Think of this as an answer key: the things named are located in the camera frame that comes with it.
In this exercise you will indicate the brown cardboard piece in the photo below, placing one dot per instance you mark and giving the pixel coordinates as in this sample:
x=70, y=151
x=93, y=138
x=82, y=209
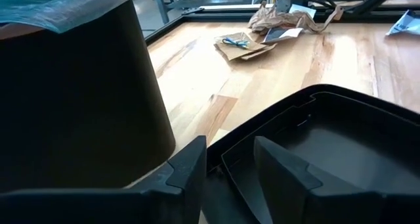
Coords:
x=239, y=51

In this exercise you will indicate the white printed paper packet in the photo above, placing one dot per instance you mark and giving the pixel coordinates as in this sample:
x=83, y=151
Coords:
x=405, y=23

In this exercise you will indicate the blue twist tie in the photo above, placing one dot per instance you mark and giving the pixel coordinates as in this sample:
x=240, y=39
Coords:
x=234, y=42

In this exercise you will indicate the black plastic trash can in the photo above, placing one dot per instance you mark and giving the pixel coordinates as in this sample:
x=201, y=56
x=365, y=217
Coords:
x=82, y=102

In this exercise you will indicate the black aluminium table frame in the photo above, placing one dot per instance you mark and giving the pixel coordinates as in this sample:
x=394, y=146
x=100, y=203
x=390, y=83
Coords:
x=183, y=17

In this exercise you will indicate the brown paper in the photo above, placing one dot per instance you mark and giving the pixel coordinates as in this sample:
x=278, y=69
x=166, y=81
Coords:
x=282, y=18

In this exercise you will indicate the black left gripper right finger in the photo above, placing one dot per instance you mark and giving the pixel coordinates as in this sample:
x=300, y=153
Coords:
x=295, y=197

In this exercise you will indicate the small white paper card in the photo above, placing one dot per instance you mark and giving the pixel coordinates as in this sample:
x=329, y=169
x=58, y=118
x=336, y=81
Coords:
x=303, y=11

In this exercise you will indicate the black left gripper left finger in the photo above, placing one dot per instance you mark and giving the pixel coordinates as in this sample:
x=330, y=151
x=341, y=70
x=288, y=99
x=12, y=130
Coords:
x=164, y=201

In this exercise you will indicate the black red printed paper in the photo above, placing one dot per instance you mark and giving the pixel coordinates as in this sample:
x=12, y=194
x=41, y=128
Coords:
x=277, y=33

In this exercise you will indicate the black shallow tray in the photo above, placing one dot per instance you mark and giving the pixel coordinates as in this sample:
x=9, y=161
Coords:
x=344, y=145

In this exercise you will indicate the blue plastic trash bag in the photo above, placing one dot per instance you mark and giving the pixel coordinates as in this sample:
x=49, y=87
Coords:
x=49, y=7

